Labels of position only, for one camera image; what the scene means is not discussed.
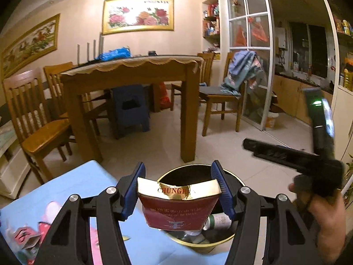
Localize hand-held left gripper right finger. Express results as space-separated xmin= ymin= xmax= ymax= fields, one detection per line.
xmin=211 ymin=160 xmax=320 ymax=265

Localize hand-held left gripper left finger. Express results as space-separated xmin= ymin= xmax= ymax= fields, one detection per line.
xmin=39 ymin=161 xmax=146 ymax=265

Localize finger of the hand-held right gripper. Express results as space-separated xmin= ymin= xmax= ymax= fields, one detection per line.
xmin=243 ymin=138 xmax=322 ymax=175

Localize black trash bin gold rim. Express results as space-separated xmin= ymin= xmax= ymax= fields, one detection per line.
xmin=157 ymin=164 xmax=246 ymax=246

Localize red cigarette pack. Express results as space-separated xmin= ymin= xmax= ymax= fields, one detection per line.
xmin=137 ymin=177 xmax=222 ymax=231

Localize person's right hand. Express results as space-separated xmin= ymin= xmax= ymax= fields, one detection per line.
xmin=289 ymin=183 xmax=347 ymax=265

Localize white bucket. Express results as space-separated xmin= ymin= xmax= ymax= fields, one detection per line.
xmin=265 ymin=112 xmax=280 ymax=131

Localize white plastic bottle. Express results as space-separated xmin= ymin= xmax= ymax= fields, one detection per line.
xmin=203 ymin=212 xmax=233 ymax=231

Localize blue cartoon printed tablecloth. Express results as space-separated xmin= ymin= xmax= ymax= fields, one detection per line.
xmin=0 ymin=160 xmax=229 ymax=265

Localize kitchen counter cabinet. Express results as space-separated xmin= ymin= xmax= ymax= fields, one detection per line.
xmin=273 ymin=72 xmax=334 ymax=125

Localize blue plastic stool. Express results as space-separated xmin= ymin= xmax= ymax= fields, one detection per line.
xmin=112 ymin=84 xmax=152 ymax=140

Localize wooden chair with dark cushion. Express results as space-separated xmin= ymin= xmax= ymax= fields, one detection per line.
xmin=199 ymin=52 xmax=249 ymax=137

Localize pile of clothes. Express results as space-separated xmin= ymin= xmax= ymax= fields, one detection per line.
xmin=222 ymin=50 xmax=265 ymax=97

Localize red plastic bag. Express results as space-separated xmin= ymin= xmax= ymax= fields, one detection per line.
xmin=157 ymin=82 xmax=172 ymax=113

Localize wooden slat-back chair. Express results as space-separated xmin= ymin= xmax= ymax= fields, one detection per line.
xmin=3 ymin=69 xmax=73 ymax=184
xmin=43 ymin=62 xmax=111 ymax=137
xmin=171 ymin=52 xmax=216 ymax=111

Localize kitchen window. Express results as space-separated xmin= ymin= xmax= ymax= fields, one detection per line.
xmin=288 ymin=21 xmax=329 ymax=79

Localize wooden dining table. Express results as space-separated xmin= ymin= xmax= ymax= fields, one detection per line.
xmin=59 ymin=55 xmax=205 ymax=163

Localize white water heater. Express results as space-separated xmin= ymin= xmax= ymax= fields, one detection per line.
xmin=276 ymin=28 xmax=287 ymax=51

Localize shelf with bottles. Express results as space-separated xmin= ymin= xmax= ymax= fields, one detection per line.
xmin=332 ymin=14 xmax=353 ymax=91

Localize orange hanging plastic bag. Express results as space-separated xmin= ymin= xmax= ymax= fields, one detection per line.
xmin=250 ymin=21 xmax=270 ymax=44

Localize beige scalloped table cover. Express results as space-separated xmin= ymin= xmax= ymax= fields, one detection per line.
xmin=59 ymin=55 xmax=205 ymax=76

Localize white low cabinet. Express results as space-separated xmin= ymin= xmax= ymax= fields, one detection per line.
xmin=0 ymin=121 xmax=31 ymax=199

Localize blue plastic bag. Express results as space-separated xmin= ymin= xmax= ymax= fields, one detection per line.
xmin=95 ymin=47 xmax=131 ymax=61

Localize grey upright rods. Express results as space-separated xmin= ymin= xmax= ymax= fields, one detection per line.
xmin=77 ymin=32 xmax=105 ymax=65

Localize sliding glass door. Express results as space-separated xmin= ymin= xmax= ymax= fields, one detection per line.
xmin=226 ymin=0 xmax=276 ymax=131

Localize wall shelf with goods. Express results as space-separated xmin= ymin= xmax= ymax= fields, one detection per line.
xmin=203 ymin=1 xmax=221 ymax=61

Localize peony painting gold frame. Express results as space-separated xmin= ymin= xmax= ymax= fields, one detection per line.
xmin=101 ymin=0 xmax=175 ymax=35

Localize landscape painting gold frame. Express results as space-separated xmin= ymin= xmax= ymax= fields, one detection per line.
xmin=0 ymin=14 xmax=60 ymax=79

